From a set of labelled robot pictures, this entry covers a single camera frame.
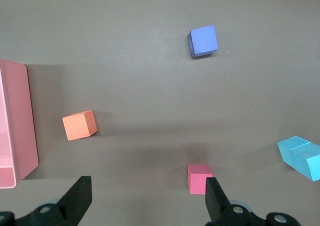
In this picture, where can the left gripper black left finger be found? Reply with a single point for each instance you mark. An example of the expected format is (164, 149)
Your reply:
(77, 201)

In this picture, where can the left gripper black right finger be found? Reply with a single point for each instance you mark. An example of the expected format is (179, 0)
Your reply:
(216, 206)

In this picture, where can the light blue foam cube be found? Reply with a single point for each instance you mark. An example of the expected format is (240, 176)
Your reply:
(302, 164)
(287, 156)

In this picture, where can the red foam cube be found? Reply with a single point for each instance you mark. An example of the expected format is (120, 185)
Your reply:
(197, 181)

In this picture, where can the orange foam cube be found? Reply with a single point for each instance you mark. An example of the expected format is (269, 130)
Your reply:
(77, 126)

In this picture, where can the pink plastic bin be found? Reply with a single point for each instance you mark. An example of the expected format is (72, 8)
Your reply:
(17, 123)

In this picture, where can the brown table cover sheet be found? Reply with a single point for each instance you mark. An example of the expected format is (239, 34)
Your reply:
(150, 86)

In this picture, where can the purple foam cube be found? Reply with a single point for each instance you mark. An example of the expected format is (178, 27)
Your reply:
(203, 39)

